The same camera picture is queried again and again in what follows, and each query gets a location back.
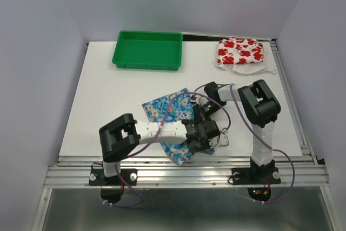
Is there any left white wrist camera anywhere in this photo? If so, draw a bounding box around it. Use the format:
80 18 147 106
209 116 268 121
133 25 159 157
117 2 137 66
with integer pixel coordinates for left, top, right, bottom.
214 132 229 148

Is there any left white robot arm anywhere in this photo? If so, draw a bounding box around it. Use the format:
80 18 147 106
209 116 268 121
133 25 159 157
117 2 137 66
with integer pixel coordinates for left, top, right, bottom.
99 114 221 184

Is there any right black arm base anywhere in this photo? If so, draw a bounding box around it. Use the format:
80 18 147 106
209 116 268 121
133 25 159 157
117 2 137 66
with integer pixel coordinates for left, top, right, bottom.
229 167 281 186

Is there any blue floral skirt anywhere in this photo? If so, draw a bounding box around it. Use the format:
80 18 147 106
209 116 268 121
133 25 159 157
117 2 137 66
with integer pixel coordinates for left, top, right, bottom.
141 87 216 166

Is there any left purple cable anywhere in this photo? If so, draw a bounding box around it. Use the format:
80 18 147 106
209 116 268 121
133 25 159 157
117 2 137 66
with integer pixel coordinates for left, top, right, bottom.
102 92 231 207

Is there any red poppy white skirt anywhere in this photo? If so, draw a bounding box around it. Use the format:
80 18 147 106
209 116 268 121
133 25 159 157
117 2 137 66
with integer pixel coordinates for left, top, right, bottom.
217 37 264 65

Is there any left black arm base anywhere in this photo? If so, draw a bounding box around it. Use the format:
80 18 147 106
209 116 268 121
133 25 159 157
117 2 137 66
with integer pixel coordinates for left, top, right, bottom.
88 168 138 187

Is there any purple cable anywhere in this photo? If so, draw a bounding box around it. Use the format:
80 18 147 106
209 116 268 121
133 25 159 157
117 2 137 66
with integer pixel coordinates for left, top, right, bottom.
194 83 296 205
102 92 231 207

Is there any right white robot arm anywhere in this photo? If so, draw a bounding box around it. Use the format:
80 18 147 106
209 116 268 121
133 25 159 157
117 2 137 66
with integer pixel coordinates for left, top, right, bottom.
194 80 281 185

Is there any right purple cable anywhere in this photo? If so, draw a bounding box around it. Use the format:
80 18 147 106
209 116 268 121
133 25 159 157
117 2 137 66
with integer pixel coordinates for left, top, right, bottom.
194 83 296 205

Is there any aluminium rail frame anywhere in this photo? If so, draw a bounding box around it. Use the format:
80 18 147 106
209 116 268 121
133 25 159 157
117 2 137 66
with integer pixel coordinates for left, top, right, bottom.
33 40 343 230

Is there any white crumpled skirt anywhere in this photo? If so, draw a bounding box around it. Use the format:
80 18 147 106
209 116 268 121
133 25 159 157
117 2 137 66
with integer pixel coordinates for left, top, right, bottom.
214 43 277 75

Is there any green plastic tray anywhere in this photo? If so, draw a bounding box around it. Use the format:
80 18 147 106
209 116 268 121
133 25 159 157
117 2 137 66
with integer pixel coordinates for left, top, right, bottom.
112 30 183 71

